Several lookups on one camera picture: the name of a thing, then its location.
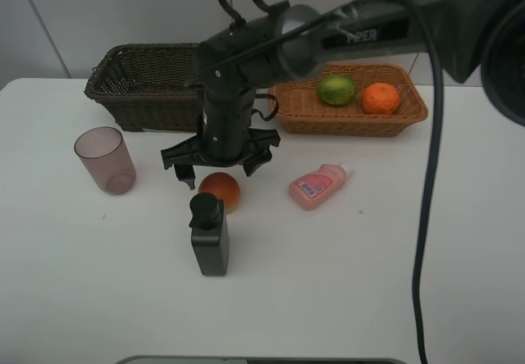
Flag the tan wicker basket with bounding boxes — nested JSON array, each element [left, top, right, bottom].
[[269, 62, 428, 137]]

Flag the orange mandarin fruit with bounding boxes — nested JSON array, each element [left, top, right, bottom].
[[362, 82, 400, 115]]

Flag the dark brown wicker basket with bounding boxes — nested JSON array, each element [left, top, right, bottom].
[[84, 43, 202, 134]]

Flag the green round fruit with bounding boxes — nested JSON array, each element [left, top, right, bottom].
[[317, 74, 357, 107]]

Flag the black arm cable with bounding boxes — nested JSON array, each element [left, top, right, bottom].
[[411, 0, 446, 364]]

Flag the pink lotion bottle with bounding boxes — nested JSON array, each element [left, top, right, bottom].
[[288, 164, 354, 211]]

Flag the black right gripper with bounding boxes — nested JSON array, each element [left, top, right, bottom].
[[159, 80, 281, 192]]

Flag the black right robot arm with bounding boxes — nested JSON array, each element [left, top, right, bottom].
[[161, 0, 524, 186]]

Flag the red orange peach fruit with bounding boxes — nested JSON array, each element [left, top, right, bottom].
[[199, 172, 241, 214]]

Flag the black pump dispenser bottle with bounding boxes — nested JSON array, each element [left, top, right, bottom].
[[189, 193, 230, 276]]

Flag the translucent purple plastic cup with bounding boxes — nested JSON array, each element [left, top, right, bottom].
[[74, 126, 136, 195]]

